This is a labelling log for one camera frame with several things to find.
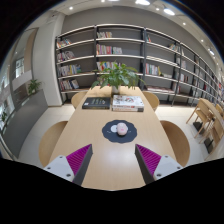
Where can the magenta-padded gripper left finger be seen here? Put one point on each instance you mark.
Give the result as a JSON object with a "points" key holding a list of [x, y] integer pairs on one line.
{"points": [[60, 166]]}

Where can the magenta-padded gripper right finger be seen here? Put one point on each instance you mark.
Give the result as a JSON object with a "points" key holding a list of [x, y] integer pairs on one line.
{"points": [[165, 166]]}

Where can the pink white computer mouse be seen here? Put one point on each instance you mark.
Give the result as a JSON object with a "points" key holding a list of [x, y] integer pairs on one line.
{"points": [[122, 129]]}

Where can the dark cartoon-print mouse pad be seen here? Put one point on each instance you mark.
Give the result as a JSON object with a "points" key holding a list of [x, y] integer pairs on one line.
{"points": [[110, 135]]}

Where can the round-backed wooden chair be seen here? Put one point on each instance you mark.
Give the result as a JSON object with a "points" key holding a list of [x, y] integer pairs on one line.
{"points": [[178, 141], [78, 99], [51, 143], [152, 100]]}

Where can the group of slatted wooden chairs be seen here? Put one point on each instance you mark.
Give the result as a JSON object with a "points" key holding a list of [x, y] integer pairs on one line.
{"points": [[206, 116]]}

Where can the white book with red lettering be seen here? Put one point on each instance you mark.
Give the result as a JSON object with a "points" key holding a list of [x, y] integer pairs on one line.
{"points": [[128, 109]]}

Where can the black hardcover book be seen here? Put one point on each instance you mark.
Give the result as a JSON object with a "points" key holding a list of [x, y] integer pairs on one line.
{"points": [[96, 103]]}

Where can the large white illustrated book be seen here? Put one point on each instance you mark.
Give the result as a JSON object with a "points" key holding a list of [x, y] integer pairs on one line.
{"points": [[128, 101]]}

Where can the small green plant on counter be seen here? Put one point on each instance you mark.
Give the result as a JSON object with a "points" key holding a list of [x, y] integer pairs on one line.
{"points": [[34, 86]]}

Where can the green potted plant, white pot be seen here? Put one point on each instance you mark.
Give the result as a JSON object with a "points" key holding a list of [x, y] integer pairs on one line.
{"points": [[116, 75]]}

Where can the grey bookshelf unit with books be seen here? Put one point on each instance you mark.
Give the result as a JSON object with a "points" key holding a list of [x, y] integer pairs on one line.
{"points": [[80, 46]]}

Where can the group of ceiling lights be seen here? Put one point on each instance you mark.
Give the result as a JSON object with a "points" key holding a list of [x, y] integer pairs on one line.
{"points": [[169, 11]]}

